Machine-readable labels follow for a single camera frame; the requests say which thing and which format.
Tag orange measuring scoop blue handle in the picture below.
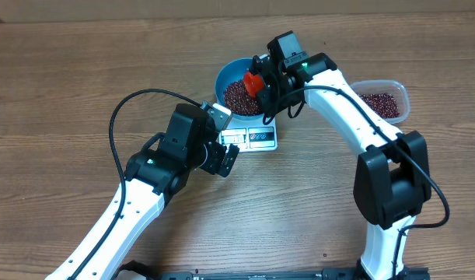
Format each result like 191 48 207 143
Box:
243 72 265 98

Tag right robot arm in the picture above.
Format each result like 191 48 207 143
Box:
244 52 431 279

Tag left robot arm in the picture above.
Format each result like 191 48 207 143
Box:
48 103 239 280

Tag white digital kitchen scale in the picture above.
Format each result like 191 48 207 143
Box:
218 114 278 153

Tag red beans in bowl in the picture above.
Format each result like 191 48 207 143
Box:
223 79 262 116

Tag blue metal bowl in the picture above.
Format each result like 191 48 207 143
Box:
215 58 252 108

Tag red beans in container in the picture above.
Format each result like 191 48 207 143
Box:
359 93 400 119

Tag clear plastic container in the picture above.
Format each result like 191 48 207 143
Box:
351 79 410 124

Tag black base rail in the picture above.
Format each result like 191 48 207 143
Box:
116 260 431 280

